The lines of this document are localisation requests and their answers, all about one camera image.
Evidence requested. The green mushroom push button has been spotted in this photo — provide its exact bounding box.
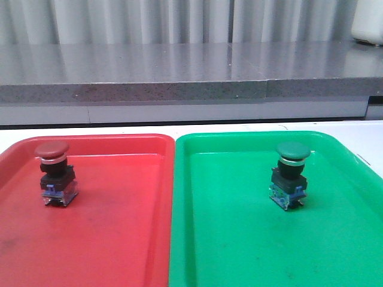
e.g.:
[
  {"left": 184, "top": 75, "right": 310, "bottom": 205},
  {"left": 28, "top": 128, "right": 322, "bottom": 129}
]
[{"left": 269, "top": 142, "right": 311, "bottom": 211}]

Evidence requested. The red mushroom push button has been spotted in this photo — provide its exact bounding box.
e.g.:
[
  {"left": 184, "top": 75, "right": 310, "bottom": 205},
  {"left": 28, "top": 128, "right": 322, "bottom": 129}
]
[{"left": 35, "top": 141, "right": 78, "bottom": 207}]

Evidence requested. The green plastic tray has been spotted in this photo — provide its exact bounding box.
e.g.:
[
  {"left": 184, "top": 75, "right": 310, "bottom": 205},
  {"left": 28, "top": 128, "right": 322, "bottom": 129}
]
[{"left": 169, "top": 131, "right": 382, "bottom": 286}]

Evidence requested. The red plastic tray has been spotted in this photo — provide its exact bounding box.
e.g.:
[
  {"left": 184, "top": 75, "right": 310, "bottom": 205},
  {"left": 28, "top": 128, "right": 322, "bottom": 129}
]
[{"left": 1, "top": 134, "right": 174, "bottom": 286}]

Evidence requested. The grey stone platform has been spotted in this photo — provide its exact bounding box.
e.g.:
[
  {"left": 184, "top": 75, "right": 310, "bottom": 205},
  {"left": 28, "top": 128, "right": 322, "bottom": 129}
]
[{"left": 1, "top": 41, "right": 382, "bottom": 126}]

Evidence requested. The white container in background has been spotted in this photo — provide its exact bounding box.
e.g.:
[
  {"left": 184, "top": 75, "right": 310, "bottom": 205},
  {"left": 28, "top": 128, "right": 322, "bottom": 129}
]
[{"left": 351, "top": 0, "right": 383, "bottom": 45}]

